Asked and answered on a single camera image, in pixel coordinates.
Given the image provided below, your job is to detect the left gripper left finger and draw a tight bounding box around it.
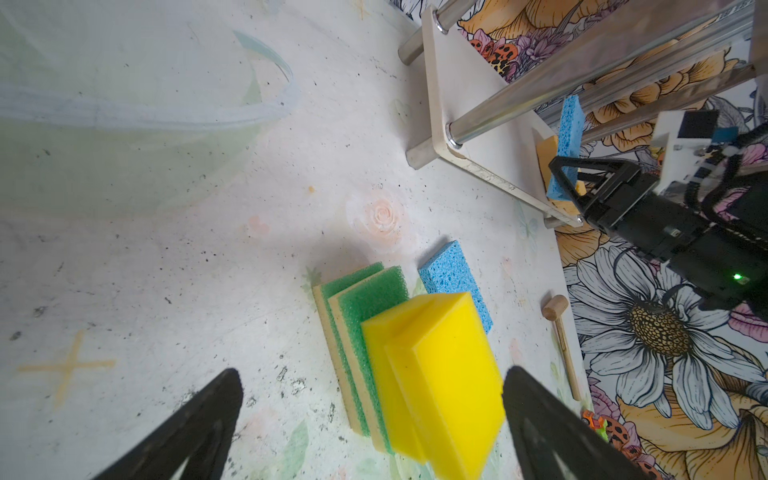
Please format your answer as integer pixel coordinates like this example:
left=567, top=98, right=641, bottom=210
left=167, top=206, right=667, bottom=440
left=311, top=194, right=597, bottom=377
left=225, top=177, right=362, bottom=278
left=97, top=368, right=243, bottom=479

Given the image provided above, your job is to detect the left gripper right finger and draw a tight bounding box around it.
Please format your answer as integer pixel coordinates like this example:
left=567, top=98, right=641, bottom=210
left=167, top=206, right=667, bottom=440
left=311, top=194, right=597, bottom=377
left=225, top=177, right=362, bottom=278
left=502, top=366, right=649, bottom=479

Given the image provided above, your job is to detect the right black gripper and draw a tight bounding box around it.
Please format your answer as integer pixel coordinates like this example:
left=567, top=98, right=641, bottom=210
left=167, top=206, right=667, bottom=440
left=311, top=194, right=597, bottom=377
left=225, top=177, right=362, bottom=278
left=548, top=156, right=767, bottom=318

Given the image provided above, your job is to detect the white two-tier shelf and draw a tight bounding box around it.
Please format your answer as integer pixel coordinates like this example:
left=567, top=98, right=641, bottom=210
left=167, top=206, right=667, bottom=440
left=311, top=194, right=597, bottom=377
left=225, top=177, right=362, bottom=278
left=398, top=1, right=767, bottom=228

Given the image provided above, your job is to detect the small toy car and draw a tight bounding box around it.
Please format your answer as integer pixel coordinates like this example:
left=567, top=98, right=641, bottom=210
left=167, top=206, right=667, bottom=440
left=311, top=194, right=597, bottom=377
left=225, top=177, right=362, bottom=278
left=581, top=409, right=619, bottom=444

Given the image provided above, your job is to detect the small wooden mallet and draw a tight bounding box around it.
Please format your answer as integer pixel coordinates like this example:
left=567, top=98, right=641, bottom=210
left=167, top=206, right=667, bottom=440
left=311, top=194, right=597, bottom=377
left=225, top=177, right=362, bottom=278
left=542, top=295, right=583, bottom=401

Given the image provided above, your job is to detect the top yellow sponge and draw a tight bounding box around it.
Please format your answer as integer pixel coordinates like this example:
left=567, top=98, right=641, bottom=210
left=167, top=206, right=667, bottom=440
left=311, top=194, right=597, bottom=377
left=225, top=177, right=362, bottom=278
left=384, top=292, right=505, bottom=479

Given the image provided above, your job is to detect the yellow sponge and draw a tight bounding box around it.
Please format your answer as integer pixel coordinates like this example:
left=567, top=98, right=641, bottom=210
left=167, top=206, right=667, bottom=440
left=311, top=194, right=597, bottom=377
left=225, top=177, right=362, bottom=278
left=384, top=292, right=505, bottom=479
left=361, top=293, right=462, bottom=464

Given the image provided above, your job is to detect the green scrub sponge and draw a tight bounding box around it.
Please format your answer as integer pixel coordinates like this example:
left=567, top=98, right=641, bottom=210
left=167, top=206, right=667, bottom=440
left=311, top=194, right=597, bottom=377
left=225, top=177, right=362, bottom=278
left=329, top=264, right=409, bottom=455
left=312, top=262, right=384, bottom=437

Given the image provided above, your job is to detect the clear plastic bowl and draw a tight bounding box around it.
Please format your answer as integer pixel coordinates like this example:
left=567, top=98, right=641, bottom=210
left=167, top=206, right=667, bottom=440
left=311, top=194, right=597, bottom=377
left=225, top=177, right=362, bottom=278
left=1, top=1, right=298, bottom=217

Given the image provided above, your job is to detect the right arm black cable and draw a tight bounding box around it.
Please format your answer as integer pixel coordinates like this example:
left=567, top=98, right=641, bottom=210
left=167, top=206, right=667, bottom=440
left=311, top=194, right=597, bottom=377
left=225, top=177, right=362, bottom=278
left=683, top=119, right=768, bottom=229

